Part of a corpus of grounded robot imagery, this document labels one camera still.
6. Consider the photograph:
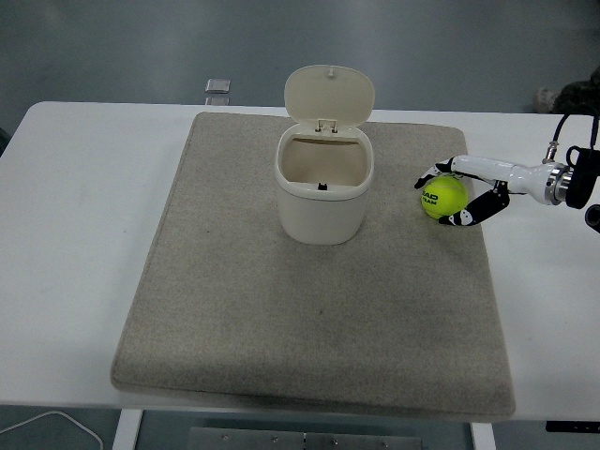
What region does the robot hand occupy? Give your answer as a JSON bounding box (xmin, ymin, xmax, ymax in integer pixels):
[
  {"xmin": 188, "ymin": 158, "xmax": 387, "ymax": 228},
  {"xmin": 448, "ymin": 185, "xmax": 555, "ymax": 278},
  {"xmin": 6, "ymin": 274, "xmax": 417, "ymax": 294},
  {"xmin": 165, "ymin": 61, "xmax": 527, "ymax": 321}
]
[{"xmin": 413, "ymin": 155, "xmax": 552, "ymax": 229}]

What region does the black table control panel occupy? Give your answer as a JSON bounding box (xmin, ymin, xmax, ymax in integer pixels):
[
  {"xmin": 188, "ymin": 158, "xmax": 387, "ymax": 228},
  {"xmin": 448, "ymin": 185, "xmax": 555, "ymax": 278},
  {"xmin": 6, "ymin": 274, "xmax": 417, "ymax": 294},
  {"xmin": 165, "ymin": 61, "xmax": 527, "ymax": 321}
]
[{"xmin": 546, "ymin": 421, "xmax": 600, "ymax": 432}]

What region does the cream lidded plastic bin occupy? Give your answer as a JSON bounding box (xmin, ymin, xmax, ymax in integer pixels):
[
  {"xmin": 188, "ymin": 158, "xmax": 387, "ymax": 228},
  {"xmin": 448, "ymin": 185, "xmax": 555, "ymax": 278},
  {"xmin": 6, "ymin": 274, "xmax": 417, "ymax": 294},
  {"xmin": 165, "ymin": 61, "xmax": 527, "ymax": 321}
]
[{"xmin": 274, "ymin": 65, "xmax": 376, "ymax": 246}]

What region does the grey felt mat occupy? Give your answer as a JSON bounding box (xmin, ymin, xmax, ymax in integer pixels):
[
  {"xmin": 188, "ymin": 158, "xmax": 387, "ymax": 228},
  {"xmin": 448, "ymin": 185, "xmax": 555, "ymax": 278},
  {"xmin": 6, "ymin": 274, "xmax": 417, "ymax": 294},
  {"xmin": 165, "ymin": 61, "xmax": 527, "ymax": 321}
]
[{"xmin": 110, "ymin": 111, "xmax": 517, "ymax": 421}]

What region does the grey metal plate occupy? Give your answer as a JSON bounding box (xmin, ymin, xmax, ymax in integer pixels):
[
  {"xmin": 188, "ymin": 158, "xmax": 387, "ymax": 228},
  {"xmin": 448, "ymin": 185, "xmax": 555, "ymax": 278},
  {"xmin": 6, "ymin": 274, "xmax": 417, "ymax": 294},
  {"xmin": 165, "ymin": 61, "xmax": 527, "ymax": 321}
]
[{"xmin": 187, "ymin": 426, "xmax": 426, "ymax": 450}]

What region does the white table leg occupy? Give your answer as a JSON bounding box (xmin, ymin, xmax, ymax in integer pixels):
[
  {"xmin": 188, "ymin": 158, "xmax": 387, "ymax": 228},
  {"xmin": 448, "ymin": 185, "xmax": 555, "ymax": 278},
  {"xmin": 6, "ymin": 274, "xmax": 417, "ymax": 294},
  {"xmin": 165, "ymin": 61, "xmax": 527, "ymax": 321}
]
[
  {"xmin": 112, "ymin": 409, "xmax": 144, "ymax": 450},
  {"xmin": 468, "ymin": 418, "xmax": 496, "ymax": 450}
]

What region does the white floor cable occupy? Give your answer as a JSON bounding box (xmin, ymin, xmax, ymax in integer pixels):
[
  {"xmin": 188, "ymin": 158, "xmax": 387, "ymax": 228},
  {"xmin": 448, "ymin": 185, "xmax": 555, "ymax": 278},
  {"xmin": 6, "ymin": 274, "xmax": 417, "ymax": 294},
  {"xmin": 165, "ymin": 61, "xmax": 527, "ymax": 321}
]
[{"xmin": 0, "ymin": 411, "xmax": 103, "ymax": 450}]

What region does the yellow tennis ball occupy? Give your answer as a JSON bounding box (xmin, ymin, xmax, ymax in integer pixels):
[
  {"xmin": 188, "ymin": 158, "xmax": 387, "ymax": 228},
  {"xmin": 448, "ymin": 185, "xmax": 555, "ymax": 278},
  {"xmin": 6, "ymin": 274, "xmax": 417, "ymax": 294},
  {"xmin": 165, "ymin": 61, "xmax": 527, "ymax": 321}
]
[{"xmin": 420, "ymin": 174, "xmax": 469, "ymax": 220}]

